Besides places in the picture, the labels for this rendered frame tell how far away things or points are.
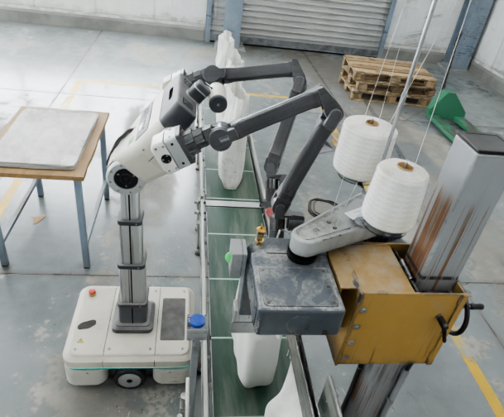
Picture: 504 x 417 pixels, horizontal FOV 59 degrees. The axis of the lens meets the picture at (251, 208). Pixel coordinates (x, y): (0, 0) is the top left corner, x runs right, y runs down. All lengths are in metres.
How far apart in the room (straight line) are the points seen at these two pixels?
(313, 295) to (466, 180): 0.49
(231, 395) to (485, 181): 1.41
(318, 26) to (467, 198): 7.86
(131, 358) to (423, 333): 1.47
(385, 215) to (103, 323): 1.77
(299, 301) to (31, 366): 1.89
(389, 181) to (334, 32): 8.01
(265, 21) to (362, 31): 1.86
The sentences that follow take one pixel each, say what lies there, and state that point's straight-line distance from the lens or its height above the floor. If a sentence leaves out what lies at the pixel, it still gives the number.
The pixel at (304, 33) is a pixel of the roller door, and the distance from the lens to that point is 8.93.
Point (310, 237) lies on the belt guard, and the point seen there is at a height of 1.42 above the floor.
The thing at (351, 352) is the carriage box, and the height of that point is 1.09.
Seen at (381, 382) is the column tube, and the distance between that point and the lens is 1.77.
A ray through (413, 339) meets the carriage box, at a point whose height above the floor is 1.14.
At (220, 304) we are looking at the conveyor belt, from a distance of 2.47.
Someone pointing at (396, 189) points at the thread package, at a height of 1.66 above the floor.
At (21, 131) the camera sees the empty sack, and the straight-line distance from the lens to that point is 3.28.
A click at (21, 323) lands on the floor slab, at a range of 3.01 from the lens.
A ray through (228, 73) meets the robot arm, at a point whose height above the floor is 1.55.
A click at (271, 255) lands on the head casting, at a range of 1.32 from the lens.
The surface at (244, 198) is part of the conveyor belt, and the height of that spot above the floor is 0.38.
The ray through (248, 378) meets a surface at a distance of 2.07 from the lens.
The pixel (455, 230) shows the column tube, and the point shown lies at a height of 1.52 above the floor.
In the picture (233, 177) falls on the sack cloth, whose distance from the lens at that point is 3.36.
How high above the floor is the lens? 2.18
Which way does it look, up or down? 34 degrees down
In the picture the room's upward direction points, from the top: 9 degrees clockwise
